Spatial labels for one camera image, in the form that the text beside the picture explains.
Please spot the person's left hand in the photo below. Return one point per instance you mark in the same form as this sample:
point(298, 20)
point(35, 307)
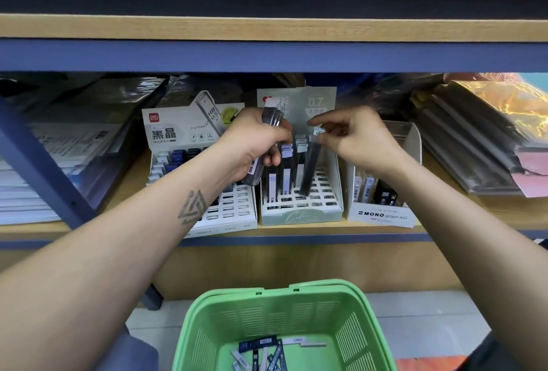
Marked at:
point(248, 139)

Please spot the person's right hand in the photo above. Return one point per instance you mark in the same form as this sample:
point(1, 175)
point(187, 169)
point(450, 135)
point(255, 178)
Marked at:
point(364, 137)

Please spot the bundle of lead cases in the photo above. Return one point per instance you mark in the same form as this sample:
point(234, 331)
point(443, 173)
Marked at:
point(272, 116)

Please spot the single lead case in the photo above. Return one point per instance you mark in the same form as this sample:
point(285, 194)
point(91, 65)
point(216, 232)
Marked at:
point(311, 165)

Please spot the white display box red label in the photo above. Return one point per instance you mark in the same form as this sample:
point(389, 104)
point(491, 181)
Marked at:
point(231, 212)

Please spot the clear plastic display box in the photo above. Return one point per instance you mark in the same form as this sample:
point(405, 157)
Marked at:
point(381, 212)

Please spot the pale green display box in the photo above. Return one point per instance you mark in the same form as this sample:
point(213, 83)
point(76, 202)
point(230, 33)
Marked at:
point(321, 208)

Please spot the green plastic basket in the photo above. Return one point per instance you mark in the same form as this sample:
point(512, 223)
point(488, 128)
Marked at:
point(274, 298)

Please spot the pile of lead cases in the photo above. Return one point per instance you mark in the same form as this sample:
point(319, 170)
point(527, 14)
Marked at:
point(265, 354)

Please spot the person's right forearm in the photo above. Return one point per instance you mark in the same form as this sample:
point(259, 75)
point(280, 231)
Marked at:
point(479, 264)

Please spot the person's left forearm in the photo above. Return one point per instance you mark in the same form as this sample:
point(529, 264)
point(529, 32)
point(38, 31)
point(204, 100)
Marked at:
point(94, 281)

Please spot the dark plastic-wrapped packs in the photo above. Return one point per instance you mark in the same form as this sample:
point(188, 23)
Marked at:
point(488, 135)

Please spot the stack of wrapped paper packs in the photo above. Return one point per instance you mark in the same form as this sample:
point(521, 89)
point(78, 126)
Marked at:
point(60, 161)

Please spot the colourful printed mat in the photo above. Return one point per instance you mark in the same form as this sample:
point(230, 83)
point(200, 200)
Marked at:
point(441, 363)

